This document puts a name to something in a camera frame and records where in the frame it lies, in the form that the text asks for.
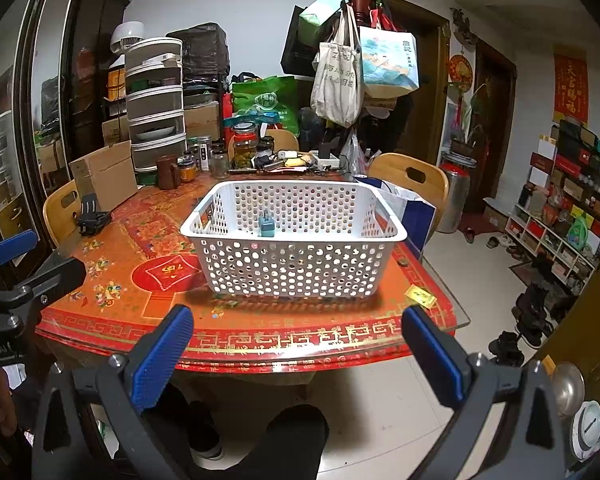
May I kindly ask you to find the clear plastic bag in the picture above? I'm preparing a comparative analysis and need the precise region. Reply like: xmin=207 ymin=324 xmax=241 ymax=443
xmin=339 ymin=130 xmax=368 ymax=177

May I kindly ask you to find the person's right leg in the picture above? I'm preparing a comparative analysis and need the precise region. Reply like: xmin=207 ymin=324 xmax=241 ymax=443
xmin=220 ymin=405 xmax=331 ymax=480

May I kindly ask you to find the green shopping bag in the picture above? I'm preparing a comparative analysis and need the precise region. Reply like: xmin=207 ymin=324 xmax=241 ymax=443
xmin=231 ymin=75 xmax=301 ymax=136

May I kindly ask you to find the pair of slippers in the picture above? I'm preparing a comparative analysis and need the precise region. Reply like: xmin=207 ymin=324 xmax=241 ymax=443
xmin=485 ymin=232 xmax=518 ymax=251

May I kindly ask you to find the white and blue paper bag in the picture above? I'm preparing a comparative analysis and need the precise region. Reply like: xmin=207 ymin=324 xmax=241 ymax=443
xmin=355 ymin=175 xmax=438 ymax=253

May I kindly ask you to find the large glass pickle jar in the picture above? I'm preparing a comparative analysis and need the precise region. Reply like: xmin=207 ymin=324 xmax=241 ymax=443
xmin=230 ymin=125 xmax=260 ymax=171

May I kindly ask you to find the pair of black shoes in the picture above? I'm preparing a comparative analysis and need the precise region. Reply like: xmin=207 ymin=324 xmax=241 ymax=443
xmin=489 ymin=331 xmax=526 ymax=367

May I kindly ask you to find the dark wooden door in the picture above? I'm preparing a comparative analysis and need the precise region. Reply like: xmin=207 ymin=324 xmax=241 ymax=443
xmin=472 ymin=40 xmax=518 ymax=216

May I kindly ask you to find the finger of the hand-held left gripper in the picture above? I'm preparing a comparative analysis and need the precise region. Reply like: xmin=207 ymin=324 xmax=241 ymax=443
xmin=0 ymin=256 xmax=88 ymax=313
xmin=0 ymin=230 xmax=38 ymax=267

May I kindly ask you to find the pair of black boots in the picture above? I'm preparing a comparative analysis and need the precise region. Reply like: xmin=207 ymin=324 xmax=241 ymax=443
xmin=512 ymin=284 xmax=556 ymax=348

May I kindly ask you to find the stack of gift boxes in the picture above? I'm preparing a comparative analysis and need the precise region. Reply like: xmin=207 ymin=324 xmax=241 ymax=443
xmin=527 ymin=120 xmax=600 ymax=241

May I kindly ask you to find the white desk fan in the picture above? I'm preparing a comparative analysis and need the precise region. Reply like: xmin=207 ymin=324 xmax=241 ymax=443
xmin=110 ymin=21 xmax=146 ymax=55

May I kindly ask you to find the yellow card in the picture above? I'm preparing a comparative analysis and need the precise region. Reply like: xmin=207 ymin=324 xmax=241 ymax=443
xmin=404 ymin=287 xmax=437 ymax=307

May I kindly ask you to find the white round dial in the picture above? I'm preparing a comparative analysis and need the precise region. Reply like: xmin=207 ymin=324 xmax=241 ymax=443
xmin=571 ymin=401 xmax=600 ymax=461

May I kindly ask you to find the black paper bag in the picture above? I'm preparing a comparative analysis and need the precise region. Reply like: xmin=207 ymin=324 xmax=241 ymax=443
xmin=280 ymin=4 xmax=326 ymax=81

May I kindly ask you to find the red floral tablecloth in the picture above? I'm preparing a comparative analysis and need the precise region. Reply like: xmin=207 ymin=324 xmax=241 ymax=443
xmin=35 ymin=172 xmax=458 ymax=373

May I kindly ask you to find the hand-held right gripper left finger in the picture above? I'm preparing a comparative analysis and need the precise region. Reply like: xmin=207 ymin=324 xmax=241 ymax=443
xmin=31 ymin=304 xmax=195 ymax=480

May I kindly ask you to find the person's left leg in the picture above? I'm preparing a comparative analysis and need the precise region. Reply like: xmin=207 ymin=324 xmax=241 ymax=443
xmin=145 ymin=385 xmax=226 ymax=461

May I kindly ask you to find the white cube shelf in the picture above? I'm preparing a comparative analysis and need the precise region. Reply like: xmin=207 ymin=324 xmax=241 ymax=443
xmin=505 ymin=202 xmax=600 ymax=293

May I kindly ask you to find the black plastic bag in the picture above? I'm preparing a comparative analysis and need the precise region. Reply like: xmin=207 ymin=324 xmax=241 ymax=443
xmin=167 ymin=22 xmax=231 ymax=86

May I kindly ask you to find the brown carton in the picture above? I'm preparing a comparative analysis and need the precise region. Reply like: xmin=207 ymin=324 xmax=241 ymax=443
xmin=184 ymin=102 xmax=222 ymax=141

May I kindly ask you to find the red wall scroll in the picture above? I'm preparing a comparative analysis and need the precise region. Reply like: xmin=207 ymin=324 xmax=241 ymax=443
xmin=552 ymin=45 xmax=590 ymax=126

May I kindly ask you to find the open cardboard box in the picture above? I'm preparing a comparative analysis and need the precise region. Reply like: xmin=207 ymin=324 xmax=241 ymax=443
xmin=69 ymin=140 xmax=140 ymax=213

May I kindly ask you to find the person's leg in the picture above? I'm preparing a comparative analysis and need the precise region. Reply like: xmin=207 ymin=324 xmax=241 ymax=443
xmin=220 ymin=405 xmax=331 ymax=480
xmin=145 ymin=385 xmax=226 ymax=461

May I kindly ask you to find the round red wall ornament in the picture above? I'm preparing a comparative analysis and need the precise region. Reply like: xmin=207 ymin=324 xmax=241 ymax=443
xmin=447 ymin=54 xmax=475 ymax=92

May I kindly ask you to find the white canvas tote bag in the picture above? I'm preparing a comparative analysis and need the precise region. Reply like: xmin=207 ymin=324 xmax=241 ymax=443
xmin=310 ymin=2 xmax=366 ymax=128

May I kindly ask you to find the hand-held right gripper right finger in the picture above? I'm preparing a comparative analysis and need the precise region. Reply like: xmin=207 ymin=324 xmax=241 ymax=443
xmin=401 ymin=304 xmax=567 ymax=480

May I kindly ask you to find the metal canister with red lid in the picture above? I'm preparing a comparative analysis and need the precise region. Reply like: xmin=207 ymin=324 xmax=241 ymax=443
xmin=437 ymin=152 xmax=478 ymax=233

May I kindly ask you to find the white drawer tower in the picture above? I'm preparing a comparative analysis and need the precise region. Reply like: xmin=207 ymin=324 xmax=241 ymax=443
xmin=124 ymin=37 xmax=188 ymax=173

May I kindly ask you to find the metal door knob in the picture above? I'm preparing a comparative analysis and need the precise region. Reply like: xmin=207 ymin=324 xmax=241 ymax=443
xmin=550 ymin=362 xmax=586 ymax=418

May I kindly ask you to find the empty glass jar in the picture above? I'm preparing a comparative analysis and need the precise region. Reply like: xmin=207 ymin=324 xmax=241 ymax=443
xmin=210 ymin=147 xmax=230 ymax=179

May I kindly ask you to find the white perforated plastic basket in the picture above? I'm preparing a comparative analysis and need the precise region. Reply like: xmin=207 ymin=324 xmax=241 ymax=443
xmin=180 ymin=180 xmax=408 ymax=298

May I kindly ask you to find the green detergent bottle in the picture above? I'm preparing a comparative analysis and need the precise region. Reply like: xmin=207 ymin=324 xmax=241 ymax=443
xmin=566 ymin=212 xmax=595 ymax=247

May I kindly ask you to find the black phone holder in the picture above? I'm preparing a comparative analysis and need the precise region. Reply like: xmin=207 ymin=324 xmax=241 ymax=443
xmin=75 ymin=192 xmax=113 ymax=237

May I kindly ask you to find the printed tote bag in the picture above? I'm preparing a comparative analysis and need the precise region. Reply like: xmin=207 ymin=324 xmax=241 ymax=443
xmin=357 ymin=25 xmax=421 ymax=100

